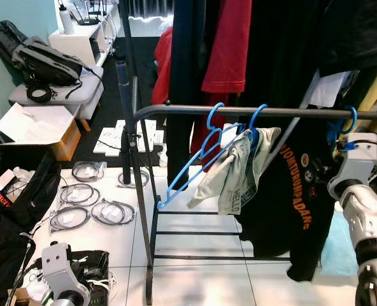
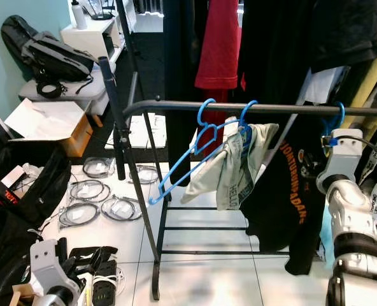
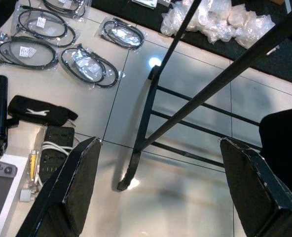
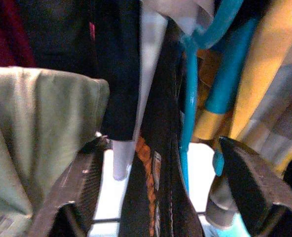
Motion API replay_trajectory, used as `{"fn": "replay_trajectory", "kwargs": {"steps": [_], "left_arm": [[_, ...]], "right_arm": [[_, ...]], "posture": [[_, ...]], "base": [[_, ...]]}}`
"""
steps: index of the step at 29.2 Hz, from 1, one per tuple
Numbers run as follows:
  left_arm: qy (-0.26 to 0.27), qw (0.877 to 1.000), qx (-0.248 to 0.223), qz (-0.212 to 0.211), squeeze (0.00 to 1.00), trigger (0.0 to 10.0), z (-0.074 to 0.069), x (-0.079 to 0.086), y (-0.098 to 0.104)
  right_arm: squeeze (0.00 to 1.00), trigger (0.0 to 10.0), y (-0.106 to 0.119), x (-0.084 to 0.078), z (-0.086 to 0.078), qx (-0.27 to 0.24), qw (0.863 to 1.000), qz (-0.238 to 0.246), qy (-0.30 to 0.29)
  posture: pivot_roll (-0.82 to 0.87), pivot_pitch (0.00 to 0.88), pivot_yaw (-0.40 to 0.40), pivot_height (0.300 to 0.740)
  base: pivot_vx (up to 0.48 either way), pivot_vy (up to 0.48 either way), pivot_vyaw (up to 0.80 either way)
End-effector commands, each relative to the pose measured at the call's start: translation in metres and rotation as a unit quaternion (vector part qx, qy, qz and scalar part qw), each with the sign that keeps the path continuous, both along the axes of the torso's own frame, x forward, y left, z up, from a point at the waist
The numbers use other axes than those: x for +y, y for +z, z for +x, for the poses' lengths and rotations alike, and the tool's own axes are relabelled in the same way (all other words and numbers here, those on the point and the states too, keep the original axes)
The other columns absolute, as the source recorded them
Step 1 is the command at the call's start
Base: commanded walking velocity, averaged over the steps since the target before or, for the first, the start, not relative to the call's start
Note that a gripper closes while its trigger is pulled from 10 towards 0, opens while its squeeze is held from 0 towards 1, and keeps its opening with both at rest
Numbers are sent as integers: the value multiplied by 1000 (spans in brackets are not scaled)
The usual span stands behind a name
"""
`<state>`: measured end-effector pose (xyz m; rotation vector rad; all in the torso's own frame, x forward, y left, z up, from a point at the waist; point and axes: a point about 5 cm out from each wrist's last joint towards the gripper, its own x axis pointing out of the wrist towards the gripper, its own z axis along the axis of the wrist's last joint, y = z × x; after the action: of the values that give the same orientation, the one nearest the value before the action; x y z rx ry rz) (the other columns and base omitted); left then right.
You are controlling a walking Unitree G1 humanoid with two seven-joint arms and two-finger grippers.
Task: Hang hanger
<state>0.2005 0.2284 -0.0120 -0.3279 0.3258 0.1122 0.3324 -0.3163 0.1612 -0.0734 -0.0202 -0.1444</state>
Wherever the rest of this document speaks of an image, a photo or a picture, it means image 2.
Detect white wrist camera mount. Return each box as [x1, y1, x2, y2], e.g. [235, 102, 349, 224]
[316, 129, 367, 195]
[31, 239, 69, 297]

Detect light blue cloth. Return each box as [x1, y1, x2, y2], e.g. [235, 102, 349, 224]
[319, 203, 341, 268]

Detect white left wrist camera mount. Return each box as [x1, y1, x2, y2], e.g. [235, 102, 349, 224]
[31, 239, 69, 297]

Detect black upright pole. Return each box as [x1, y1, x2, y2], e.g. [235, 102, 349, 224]
[98, 56, 128, 182]

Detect black T-shirt orange print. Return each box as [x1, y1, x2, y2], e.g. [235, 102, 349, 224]
[236, 38, 332, 276]

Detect yellow plaid garment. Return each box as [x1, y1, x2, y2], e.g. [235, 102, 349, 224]
[345, 51, 377, 122]

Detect black backpack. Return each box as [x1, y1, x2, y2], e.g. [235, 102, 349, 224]
[1, 15, 97, 84]

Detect black router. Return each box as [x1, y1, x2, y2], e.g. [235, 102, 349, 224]
[85, 0, 120, 21]

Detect white shelf unit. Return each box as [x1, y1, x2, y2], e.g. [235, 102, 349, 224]
[61, 3, 132, 64]

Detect black coiled cable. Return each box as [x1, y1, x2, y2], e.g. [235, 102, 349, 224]
[36, 79, 68, 100]

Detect red garment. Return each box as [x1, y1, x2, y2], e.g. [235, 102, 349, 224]
[194, 0, 242, 91]

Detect cardboard box with white paper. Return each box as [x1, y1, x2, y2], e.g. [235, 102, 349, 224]
[5, 98, 94, 158]

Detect black jacket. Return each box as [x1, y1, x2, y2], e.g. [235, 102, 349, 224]
[309, 0, 377, 74]

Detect black power strip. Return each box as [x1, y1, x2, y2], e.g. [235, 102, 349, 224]
[61, 244, 127, 306]

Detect white bottle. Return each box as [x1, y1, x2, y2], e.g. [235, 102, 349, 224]
[71, 0, 89, 31]

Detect coiled cable in plastic bag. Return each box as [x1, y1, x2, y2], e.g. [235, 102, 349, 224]
[131, 164, 160, 186]
[83, 157, 116, 178]
[58, 203, 101, 229]
[101, 198, 148, 222]
[69, 180, 106, 201]

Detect black metal clothes rack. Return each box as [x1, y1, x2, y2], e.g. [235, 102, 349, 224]
[122, 99, 377, 302]

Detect white paper sheets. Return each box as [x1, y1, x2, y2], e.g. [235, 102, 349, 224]
[104, 112, 169, 152]

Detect grey-green garment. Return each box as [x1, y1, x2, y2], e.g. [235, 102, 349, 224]
[179, 121, 280, 211]

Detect dark navy garment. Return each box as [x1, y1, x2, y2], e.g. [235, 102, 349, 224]
[162, 0, 205, 187]

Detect blue plastic hanger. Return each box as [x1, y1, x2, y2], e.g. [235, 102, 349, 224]
[148, 98, 240, 207]
[322, 102, 347, 140]
[238, 100, 259, 149]

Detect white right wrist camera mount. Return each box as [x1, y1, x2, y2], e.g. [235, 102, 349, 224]
[316, 129, 367, 195]

